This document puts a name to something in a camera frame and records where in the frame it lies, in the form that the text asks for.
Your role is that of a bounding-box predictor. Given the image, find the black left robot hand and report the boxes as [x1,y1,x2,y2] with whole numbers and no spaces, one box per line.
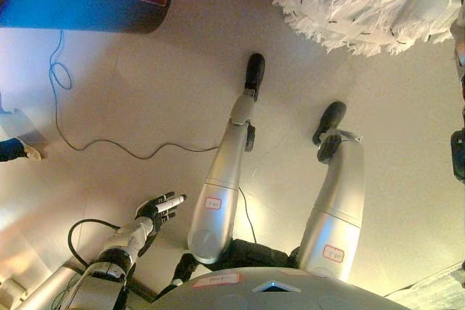
[134,190,187,232]

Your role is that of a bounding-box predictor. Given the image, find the white fluffy rug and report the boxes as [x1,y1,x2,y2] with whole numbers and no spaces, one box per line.
[270,0,463,57]

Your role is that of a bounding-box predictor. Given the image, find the silver left robot leg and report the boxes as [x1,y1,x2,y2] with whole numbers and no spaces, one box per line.
[187,86,257,265]

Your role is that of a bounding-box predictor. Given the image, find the silver robot leg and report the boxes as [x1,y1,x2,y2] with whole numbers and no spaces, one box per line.
[296,130,365,284]
[187,86,257,265]

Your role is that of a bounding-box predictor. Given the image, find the grey robot torso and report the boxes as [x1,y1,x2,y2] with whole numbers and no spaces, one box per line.
[145,239,400,310]

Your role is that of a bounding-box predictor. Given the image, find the person leg blue trousers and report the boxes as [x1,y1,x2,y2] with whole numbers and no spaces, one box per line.
[0,136,48,163]

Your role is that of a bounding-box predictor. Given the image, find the black right robot foot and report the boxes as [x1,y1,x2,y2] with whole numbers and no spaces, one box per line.
[312,102,348,144]

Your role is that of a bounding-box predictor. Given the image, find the black robot foot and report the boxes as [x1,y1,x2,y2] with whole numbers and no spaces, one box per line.
[243,53,267,90]
[312,102,348,144]

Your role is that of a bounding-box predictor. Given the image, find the white grey fabric object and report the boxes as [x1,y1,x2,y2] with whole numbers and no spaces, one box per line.
[0,94,47,144]

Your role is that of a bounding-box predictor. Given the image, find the black left robot foot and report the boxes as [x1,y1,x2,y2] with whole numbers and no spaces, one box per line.
[243,53,267,90]

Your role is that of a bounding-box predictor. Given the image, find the silver right robot leg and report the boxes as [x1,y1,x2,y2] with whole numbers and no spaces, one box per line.
[296,130,365,284]

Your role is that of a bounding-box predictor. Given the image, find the beige bed blanket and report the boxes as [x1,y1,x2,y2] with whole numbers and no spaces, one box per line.
[384,261,465,310]

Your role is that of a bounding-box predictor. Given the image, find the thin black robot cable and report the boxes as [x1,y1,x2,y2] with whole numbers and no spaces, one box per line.
[238,185,259,246]

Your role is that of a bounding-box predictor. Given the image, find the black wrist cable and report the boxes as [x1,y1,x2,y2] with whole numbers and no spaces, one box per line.
[68,219,121,272]

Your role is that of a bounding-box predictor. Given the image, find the thin grey floor cable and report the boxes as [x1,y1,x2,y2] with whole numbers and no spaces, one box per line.
[49,29,221,160]

